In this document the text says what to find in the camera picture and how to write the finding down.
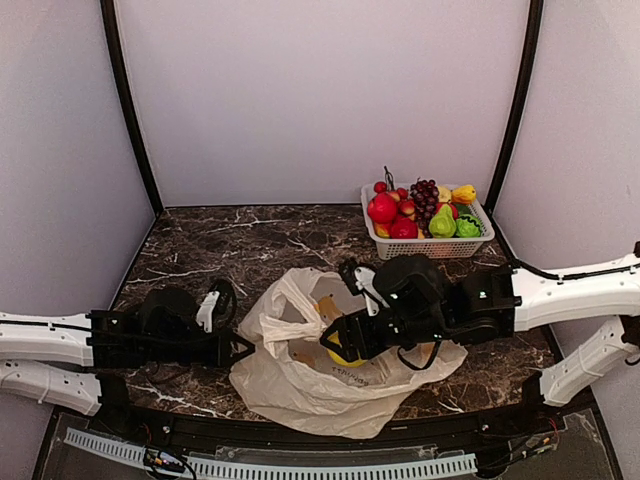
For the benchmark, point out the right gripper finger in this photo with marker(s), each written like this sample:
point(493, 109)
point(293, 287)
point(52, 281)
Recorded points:
point(341, 330)
point(343, 353)

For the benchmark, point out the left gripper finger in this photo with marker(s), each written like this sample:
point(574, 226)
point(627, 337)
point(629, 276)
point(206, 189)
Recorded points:
point(240, 343)
point(240, 355)

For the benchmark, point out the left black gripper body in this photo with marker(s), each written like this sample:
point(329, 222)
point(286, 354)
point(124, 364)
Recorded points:
point(219, 349)

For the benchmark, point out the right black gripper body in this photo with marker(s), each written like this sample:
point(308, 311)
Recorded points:
point(372, 343)

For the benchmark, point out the banana print plastic bag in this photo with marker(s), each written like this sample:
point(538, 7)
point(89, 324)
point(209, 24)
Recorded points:
point(292, 380)

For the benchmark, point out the red toy apple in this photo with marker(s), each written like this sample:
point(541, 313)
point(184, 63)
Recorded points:
point(403, 228)
point(382, 209)

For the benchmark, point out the green toy pear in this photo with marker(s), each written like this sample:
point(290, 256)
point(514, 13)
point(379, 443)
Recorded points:
point(442, 226)

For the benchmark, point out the red cherry bunch toy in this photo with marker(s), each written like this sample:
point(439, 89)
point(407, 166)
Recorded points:
point(404, 205)

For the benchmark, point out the purple toy grapes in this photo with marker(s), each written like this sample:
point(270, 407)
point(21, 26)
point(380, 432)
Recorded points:
point(425, 196)

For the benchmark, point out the yellow orange toy mango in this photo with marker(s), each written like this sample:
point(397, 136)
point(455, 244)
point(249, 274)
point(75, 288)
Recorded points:
point(465, 195)

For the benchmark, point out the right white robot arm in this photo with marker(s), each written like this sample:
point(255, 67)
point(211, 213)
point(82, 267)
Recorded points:
point(409, 301)

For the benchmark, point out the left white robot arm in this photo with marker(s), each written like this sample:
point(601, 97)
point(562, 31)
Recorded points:
point(71, 361)

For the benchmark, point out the yellow toy fruit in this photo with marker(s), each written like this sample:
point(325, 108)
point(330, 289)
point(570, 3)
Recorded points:
point(445, 194)

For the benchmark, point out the red yellow toy mango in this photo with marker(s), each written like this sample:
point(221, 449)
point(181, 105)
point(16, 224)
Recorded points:
point(383, 230)

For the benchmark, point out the white plastic basket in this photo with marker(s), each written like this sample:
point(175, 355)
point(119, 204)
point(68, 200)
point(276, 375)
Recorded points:
point(443, 248)

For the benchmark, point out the green watermelon toy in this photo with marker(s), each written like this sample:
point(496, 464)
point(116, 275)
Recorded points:
point(467, 224)

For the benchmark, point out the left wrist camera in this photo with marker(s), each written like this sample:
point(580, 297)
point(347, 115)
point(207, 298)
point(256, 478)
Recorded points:
point(218, 309)

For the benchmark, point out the white slotted cable duct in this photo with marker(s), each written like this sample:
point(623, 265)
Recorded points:
point(250, 463)

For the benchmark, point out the black front rail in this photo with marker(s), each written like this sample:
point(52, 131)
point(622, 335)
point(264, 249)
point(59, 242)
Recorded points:
point(483, 430)

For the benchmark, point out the right black frame post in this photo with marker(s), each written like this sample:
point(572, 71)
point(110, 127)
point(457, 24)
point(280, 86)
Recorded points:
point(516, 112)

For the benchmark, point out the black frame post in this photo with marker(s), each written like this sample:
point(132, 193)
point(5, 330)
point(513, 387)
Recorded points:
point(516, 112)
point(120, 75)

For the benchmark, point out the left black frame post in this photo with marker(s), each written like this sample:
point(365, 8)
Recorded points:
point(120, 75)

